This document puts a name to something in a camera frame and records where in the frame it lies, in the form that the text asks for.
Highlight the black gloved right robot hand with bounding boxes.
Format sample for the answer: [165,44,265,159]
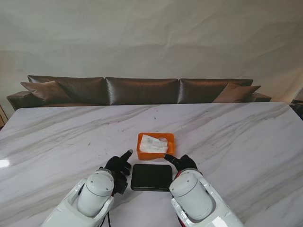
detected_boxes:
[163,153,198,175]

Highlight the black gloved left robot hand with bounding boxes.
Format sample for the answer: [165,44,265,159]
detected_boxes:
[104,148,134,177]

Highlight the orange plastic tissue box cover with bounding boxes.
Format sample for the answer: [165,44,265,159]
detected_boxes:
[136,132,178,161]

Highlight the black tissue box base plate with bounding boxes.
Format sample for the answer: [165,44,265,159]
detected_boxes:
[130,164,173,192]

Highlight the white soft tissue pack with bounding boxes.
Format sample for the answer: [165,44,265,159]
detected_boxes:
[139,134,169,153]

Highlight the brown leather sofa back cushion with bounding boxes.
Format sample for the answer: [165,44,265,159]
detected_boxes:
[27,75,106,105]
[105,77,180,106]
[178,78,254,104]

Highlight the brown satin throw pillow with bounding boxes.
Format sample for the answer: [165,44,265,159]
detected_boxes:
[213,83,262,103]
[20,80,71,102]

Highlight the brown leather sofa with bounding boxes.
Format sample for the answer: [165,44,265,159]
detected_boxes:
[6,75,272,111]

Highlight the wooden furniture piece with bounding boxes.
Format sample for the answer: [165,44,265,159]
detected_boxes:
[0,104,7,127]

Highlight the dark side furniture piece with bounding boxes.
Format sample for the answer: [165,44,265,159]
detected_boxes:
[290,89,303,119]

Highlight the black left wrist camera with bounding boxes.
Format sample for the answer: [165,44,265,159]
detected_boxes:
[113,174,128,196]

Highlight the red black left arm cable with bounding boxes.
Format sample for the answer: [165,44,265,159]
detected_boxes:
[104,211,113,227]

